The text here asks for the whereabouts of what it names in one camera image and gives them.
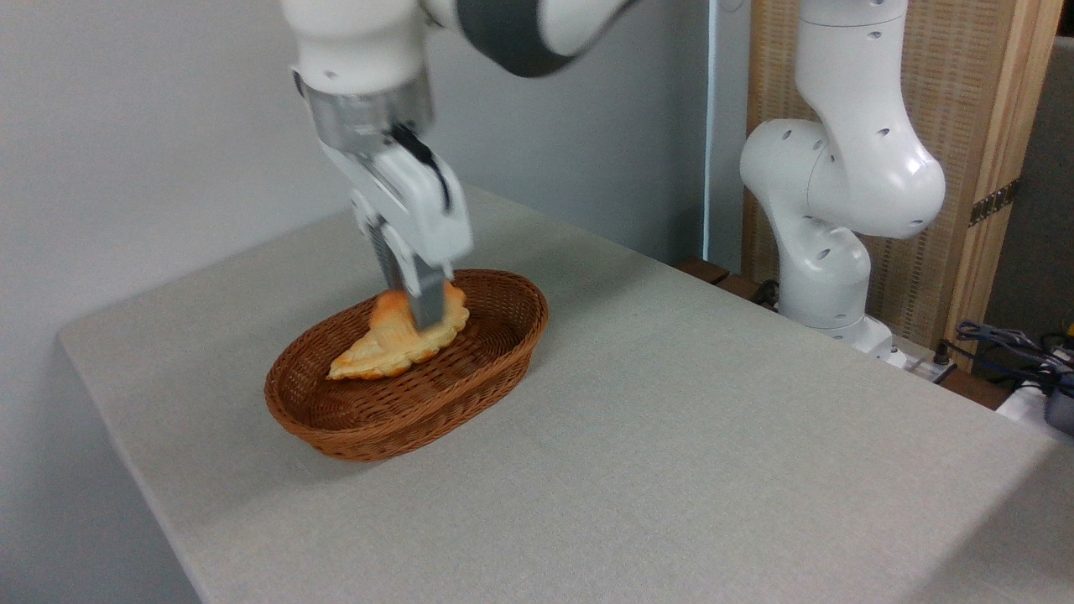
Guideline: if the wooden woven screen panel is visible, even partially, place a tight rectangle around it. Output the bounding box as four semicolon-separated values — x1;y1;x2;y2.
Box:
743;0;1065;372

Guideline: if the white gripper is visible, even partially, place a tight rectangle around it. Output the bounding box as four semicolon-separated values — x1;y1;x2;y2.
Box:
319;134;474;331

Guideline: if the bundle of dark cables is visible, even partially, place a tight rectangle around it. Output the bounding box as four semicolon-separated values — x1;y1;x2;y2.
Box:
936;320;1074;397

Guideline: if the leaf-shaped golden bread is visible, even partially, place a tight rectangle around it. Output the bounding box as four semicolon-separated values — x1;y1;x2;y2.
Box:
326;281;471;382

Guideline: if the grey tablecloth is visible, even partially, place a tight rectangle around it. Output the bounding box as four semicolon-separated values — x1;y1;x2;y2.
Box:
59;186;1074;604

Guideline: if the brass hinge on screen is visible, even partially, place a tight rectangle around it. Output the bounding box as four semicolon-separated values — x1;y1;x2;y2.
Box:
968;178;1021;228

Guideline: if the brown wicker oval basket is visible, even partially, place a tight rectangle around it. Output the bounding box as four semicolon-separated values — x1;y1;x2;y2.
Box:
264;268;550;463

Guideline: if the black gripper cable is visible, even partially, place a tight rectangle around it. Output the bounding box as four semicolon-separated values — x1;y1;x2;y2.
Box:
388;124;454;212

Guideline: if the white power strip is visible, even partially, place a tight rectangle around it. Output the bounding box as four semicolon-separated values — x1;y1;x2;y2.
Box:
891;352;957;383

